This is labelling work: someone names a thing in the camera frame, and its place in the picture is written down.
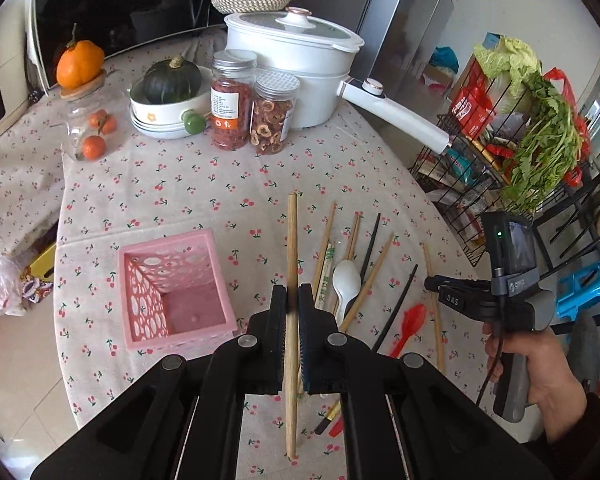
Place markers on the glass jar with tangerines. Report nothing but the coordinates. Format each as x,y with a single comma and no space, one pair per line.
93,117

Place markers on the leafy green vegetables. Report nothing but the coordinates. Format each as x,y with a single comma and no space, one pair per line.
550,148

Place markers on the black microwave oven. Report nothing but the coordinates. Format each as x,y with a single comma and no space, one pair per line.
113,25

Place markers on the wooden chopstick far right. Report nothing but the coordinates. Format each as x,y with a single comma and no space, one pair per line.
433,300

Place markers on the red plastic spoon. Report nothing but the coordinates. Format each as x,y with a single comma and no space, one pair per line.
413,320

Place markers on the napa cabbage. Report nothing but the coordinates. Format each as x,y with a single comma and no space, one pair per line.
508,67

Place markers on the cherry print tablecloth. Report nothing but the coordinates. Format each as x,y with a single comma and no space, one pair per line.
65,360

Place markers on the dark green pumpkin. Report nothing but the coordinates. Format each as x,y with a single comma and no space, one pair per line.
172,81

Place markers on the black wire rack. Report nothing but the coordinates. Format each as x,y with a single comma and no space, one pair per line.
466,180

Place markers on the long wooden chopstick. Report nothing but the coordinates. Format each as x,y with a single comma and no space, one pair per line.
291,355

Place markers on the stainless refrigerator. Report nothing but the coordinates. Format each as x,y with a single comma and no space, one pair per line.
399,35

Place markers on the wooden chopstick pair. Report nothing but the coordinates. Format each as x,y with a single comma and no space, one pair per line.
353,237

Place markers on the red snack bag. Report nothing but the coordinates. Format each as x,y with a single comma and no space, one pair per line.
471,105

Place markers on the jar of dried slices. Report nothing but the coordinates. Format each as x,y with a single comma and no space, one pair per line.
273,104

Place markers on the black chopstick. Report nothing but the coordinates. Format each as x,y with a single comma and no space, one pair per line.
395,309
369,252

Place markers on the white electric pot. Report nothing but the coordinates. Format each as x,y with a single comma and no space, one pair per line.
320,54

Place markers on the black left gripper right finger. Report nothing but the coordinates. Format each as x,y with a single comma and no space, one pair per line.
324,351

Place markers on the person right hand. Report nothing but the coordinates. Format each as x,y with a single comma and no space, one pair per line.
553,388

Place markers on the white plastic spoon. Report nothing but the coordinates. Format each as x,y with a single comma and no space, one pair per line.
347,284

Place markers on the blue plastic stool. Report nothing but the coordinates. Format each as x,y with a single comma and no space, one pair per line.
578,290

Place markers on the white bowl green handle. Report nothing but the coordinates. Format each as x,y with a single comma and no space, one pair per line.
170,121

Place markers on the pink plastic basket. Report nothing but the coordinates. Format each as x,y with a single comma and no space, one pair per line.
173,293

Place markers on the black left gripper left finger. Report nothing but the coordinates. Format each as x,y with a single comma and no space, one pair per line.
266,358

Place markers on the orange fruit on jar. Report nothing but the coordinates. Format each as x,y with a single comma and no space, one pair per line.
80,63

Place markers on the wrapped disposable chopsticks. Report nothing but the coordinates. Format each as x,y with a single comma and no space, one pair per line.
326,275

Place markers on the jar of red goji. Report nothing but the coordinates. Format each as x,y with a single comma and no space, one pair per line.
231,97

